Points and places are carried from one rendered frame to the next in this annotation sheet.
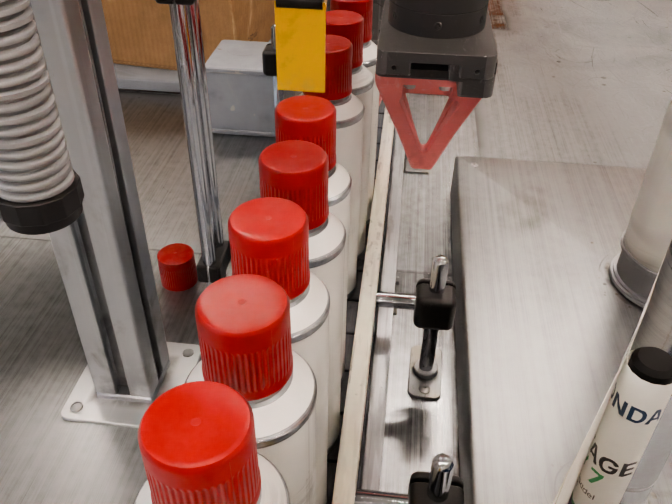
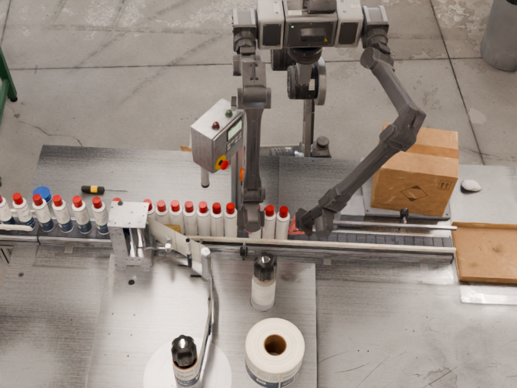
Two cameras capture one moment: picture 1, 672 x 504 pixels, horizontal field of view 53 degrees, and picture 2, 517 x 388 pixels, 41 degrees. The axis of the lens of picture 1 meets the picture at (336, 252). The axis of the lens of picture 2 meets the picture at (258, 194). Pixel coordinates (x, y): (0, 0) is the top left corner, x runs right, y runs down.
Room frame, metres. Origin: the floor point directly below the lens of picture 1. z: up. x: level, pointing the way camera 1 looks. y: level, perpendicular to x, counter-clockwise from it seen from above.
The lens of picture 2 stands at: (0.27, -1.50, 3.23)
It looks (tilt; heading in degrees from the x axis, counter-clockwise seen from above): 54 degrees down; 84
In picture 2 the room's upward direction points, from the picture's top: 3 degrees clockwise
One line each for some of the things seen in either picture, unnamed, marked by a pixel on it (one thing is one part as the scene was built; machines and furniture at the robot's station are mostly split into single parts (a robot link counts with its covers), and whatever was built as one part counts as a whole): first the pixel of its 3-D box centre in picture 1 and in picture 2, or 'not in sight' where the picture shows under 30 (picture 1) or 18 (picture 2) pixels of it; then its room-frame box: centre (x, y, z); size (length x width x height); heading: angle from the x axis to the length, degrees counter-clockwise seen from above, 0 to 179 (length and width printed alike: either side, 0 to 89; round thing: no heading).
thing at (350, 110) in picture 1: (326, 178); (255, 222); (0.43, 0.01, 0.98); 0.05 x 0.05 x 0.20
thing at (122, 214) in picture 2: not in sight; (128, 214); (-0.04, -0.04, 1.14); 0.14 x 0.11 x 0.01; 174
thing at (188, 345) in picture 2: not in sight; (185, 361); (0.16, -0.57, 1.04); 0.09 x 0.09 x 0.29
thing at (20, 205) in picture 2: not in sight; (23, 211); (-0.47, 0.10, 0.98); 0.05 x 0.05 x 0.20
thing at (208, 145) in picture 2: not in sight; (218, 136); (0.29, 0.10, 1.38); 0.17 x 0.10 x 0.19; 49
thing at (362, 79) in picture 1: (338, 145); (268, 222); (0.48, 0.00, 0.98); 0.05 x 0.05 x 0.20
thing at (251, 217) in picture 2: not in sight; (253, 209); (0.41, -0.10, 1.22); 0.11 x 0.09 x 0.12; 90
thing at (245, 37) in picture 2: not in sight; (245, 44); (0.41, 0.50, 1.45); 0.09 x 0.08 x 0.12; 0
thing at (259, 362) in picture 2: not in sight; (274, 353); (0.46, -0.52, 0.95); 0.20 x 0.20 x 0.14
